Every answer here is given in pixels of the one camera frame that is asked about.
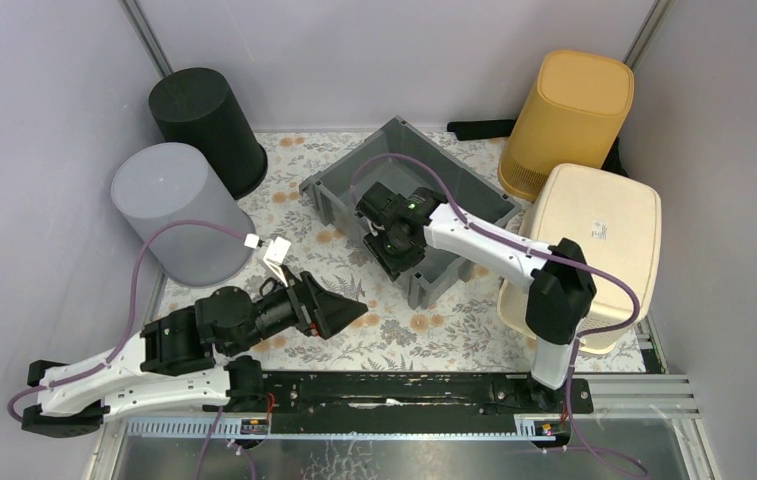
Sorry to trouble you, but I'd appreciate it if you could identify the grey plastic crate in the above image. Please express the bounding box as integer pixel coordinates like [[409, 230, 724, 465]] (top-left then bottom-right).
[[299, 117, 521, 308]]

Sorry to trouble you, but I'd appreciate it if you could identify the grey round plastic bin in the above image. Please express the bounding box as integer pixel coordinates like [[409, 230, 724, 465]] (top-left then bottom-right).
[[111, 142, 255, 288]]

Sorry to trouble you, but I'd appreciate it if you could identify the black ribbed waste bin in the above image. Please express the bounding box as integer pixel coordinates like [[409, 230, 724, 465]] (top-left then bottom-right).
[[148, 67, 269, 200]]

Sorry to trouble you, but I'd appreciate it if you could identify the cream perforated plastic basket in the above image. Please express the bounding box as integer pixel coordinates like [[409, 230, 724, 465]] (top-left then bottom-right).
[[497, 164, 662, 355]]

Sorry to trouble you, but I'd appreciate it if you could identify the yellow slatted waste basket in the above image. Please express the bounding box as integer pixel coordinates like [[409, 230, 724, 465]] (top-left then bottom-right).
[[497, 49, 635, 201]]

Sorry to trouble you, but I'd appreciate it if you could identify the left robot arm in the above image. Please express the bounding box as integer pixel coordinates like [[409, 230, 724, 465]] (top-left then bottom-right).
[[19, 272, 368, 438]]

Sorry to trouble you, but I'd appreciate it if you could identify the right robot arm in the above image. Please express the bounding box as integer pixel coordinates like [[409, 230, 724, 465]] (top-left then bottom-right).
[[355, 182, 597, 412]]

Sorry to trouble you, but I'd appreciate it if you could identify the floral patterned table mat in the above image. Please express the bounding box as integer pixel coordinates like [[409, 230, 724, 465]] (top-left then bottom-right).
[[142, 131, 648, 374]]

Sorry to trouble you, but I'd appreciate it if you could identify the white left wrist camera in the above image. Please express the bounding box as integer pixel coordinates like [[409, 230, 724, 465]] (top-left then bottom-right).
[[244, 233, 292, 286]]

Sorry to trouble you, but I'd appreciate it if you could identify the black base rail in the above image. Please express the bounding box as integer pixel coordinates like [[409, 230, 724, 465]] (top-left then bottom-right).
[[202, 367, 597, 439]]

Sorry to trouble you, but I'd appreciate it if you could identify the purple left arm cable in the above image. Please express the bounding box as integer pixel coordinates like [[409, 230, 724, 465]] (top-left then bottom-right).
[[6, 219, 250, 480]]

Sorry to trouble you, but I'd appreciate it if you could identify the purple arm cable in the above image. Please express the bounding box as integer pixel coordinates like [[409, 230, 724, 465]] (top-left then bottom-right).
[[350, 153, 651, 480], [6, 219, 250, 480]]

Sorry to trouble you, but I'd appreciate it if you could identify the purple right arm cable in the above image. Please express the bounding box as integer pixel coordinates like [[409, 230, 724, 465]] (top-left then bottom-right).
[[350, 153, 651, 480]]

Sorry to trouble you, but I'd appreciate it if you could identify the left aluminium frame post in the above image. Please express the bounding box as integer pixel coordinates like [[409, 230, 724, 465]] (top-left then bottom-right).
[[118, 0, 173, 78]]

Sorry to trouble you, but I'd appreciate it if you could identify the aluminium frame post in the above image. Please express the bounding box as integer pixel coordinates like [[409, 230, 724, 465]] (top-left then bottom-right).
[[118, 0, 173, 78], [623, 0, 677, 71]]

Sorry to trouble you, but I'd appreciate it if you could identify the right aluminium frame post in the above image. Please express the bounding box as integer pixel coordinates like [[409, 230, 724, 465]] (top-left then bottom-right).
[[623, 0, 677, 71]]

